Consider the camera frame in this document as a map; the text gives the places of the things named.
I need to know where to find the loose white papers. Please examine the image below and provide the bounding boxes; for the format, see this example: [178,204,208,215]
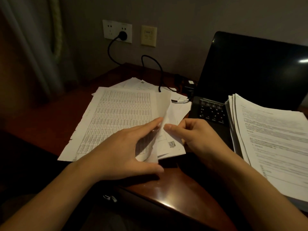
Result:
[91,77,193,126]

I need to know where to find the person's right hand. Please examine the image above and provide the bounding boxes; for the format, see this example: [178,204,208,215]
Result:
[164,118,233,164]

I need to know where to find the black power adapter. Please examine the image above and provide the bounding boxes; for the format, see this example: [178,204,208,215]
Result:
[182,80,197,94]

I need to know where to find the braided curtain rope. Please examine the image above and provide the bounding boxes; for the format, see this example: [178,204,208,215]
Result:
[49,0,64,61]

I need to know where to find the person's left forearm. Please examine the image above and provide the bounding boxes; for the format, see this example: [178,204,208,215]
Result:
[0,161,99,231]

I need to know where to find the stack of printed papers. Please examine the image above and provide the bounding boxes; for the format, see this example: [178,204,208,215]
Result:
[224,93,308,212]

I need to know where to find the white paper with square code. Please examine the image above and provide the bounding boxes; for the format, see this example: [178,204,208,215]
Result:
[158,103,188,159]

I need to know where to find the white wall socket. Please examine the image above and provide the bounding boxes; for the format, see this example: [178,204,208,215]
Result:
[103,20,133,44]

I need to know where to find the paper sheet with printed table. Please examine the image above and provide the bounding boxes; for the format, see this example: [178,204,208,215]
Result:
[57,86,159,163]

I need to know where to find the black power cable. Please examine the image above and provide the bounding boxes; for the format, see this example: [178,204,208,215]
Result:
[107,37,179,93]

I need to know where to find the grey curtain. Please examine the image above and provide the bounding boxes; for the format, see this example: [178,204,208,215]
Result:
[0,0,81,116]

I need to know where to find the thin white paper sheet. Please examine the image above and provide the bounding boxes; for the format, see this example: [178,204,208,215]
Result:
[154,91,173,164]

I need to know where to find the beige wall plate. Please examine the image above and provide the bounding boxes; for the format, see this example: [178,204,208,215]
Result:
[141,25,158,47]

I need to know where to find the person's left hand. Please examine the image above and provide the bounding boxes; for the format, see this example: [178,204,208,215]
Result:
[74,117,165,184]

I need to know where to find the black laptop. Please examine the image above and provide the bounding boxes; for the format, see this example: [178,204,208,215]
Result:
[187,31,308,153]

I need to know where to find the person's right forearm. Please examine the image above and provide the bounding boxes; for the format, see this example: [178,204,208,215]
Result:
[209,151,308,231]

